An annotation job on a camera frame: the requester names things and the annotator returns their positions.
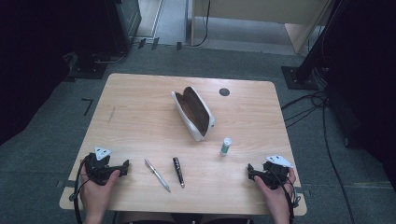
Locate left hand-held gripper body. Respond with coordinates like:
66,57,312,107
83,147,125,187

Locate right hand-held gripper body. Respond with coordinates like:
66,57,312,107
253,154,295,190

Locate green and white glue stick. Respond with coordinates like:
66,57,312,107
220,137,233,157

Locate black pen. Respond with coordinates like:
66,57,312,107
172,156,186,189

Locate white pencil case brown lining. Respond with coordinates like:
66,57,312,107
170,86,217,143

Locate person's right hand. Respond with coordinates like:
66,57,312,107
253,167,297,219

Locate person's left hand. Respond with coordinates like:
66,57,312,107
79,169,121,218

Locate silver pen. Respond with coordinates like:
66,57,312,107
144,158,172,193

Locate black metal stand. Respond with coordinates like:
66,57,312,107
281,0,347,91

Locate dark curtain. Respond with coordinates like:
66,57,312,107
0,0,78,147
321,0,396,190

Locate black cabinet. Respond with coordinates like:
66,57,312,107
66,0,143,80

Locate light wooden desk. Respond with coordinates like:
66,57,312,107
190,0,332,56

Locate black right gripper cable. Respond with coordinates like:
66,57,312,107
274,167,303,224

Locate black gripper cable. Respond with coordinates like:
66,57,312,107
274,167,303,224
69,154,92,224

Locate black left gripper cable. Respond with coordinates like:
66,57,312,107
69,154,92,224

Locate black floor cables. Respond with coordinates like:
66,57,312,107
280,66,358,224

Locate black hanging cable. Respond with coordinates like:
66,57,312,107
191,0,212,48

